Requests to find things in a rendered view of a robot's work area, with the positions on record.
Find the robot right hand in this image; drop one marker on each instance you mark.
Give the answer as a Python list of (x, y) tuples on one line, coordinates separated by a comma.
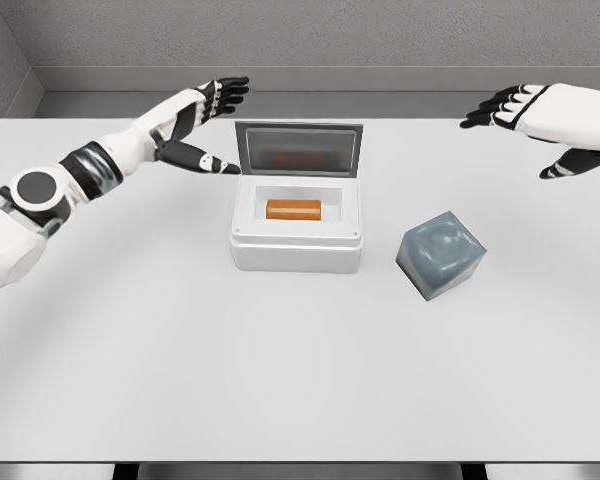
[(565, 116)]

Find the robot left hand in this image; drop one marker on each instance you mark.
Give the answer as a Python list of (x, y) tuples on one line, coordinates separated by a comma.
[(180, 116)]

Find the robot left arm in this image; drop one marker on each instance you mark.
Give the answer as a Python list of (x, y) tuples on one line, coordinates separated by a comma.
[(40, 200)]

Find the white box with hinged lid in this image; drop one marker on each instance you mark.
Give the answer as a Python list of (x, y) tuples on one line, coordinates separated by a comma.
[(298, 200)]

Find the orange block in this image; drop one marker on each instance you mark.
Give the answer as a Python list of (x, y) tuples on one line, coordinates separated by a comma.
[(293, 209)]

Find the grey-blue cube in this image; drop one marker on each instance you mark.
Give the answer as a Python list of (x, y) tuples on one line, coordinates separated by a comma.
[(441, 254)]

